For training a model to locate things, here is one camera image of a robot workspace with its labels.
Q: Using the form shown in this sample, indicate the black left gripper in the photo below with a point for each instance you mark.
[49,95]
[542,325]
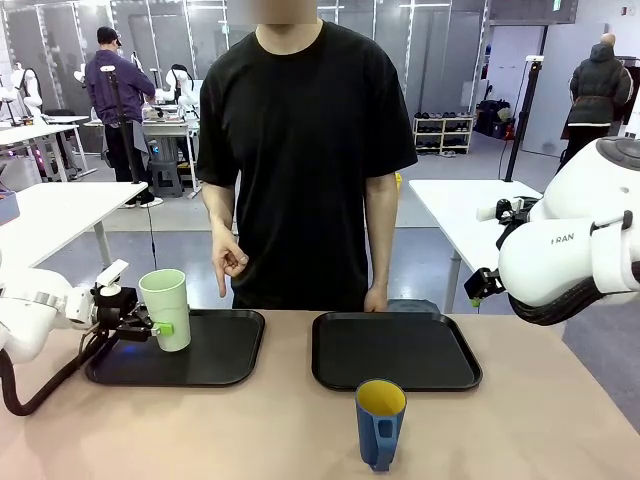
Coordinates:
[116,307]

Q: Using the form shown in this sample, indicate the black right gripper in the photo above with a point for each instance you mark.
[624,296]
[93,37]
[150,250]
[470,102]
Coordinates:
[482,285]

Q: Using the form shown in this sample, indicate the light green plastic tumbler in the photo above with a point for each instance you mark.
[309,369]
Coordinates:
[167,310]

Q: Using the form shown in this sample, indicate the person's right forearm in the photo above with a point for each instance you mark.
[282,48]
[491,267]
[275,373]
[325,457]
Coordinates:
[220,210]

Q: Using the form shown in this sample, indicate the person's left forearm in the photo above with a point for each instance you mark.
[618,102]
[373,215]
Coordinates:
[382,250]

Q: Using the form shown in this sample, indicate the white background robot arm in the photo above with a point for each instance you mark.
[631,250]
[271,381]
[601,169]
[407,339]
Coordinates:
[27,90]
[180,85]

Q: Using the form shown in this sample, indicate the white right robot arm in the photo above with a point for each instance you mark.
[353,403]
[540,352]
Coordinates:
[550,260]

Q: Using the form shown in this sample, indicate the person's left hand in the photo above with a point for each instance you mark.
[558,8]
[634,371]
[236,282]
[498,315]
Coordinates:
[376,301]

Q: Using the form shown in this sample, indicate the person's right hand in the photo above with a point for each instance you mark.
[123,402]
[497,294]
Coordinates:
[227,260]

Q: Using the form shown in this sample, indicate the black plastic tray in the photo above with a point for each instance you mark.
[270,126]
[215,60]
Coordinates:
[395,350]
[220,350]

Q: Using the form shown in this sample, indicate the white side table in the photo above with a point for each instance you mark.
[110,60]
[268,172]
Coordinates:
[65,205]
[450,210]

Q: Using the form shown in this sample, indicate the yellow bucket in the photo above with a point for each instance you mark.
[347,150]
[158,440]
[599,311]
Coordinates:
[399,182]

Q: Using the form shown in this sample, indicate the grey step stool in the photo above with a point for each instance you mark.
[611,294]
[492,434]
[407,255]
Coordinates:
[166,177]

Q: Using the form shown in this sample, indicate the blue mug yellow inside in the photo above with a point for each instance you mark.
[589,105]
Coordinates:
[375,430]

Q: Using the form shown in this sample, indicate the white shoe rack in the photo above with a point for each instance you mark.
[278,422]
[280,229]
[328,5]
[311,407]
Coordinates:
[442,134]

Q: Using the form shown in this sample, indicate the black bags pile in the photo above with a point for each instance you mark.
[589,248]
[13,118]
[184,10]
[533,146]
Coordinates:
[492,120]

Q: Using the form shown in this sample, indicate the grey background workbench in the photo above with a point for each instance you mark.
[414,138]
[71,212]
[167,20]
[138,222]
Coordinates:
[170,130]

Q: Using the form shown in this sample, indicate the black tripod stand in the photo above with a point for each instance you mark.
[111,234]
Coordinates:
[122,125]

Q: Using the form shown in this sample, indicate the person torso black t-shirt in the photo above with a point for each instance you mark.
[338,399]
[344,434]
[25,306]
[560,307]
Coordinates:
[305,165]

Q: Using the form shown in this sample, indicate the white background desk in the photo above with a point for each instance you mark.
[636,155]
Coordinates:
[35,132]

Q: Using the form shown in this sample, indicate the man in purple jacket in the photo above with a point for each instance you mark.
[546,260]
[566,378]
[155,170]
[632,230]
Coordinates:
[112,95]

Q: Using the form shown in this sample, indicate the person in black puffer jacket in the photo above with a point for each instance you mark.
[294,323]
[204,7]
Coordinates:
[595,90]

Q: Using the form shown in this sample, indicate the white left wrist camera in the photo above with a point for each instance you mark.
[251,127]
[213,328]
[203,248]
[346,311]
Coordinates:
[112,274]

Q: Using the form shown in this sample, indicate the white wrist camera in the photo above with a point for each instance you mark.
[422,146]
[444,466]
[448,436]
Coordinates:
[112,274]
[492,210]

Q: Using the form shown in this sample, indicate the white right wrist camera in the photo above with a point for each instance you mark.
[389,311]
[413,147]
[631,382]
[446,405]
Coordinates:
[492,210]

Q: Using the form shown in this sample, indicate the black camera stand pole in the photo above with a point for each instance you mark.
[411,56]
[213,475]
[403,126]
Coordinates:
[522,115]

